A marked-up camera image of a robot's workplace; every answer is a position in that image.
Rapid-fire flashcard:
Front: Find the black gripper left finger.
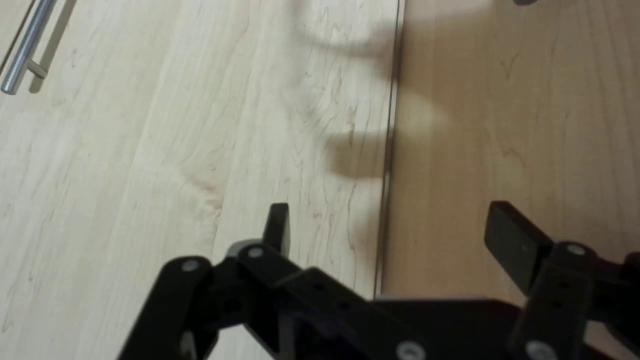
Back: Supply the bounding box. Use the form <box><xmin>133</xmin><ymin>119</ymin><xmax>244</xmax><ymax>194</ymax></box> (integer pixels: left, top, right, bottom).
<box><xmin>119</xmin><ymin>199</ymin><xmax>403</xmax><ymax>360</ymax></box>

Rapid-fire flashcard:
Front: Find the light wooden cabinet door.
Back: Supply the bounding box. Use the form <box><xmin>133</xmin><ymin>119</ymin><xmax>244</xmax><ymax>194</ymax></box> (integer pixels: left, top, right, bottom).
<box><xmin>374</xmin><ymin>0</ymin><xmax>640</xmax><ymax>360</ymax></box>
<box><xmin>0</xmin><ymin>0</ymin><xmax>407</xmax><ymax>360</ymax></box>

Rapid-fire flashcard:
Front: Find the steel bar cabinet handle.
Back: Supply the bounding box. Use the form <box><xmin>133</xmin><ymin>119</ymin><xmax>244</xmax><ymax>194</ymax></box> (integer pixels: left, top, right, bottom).
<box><xmin>0</xmin><ymin>0</ymin><xmax>62</xmax><ymax>97</ymax></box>

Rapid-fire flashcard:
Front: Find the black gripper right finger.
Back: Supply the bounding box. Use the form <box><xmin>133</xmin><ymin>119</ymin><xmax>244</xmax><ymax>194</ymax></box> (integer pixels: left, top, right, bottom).
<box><xmin>484</xmin><ymin>198</ymin><xmax>640</xmax><ymax>360</ymax></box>

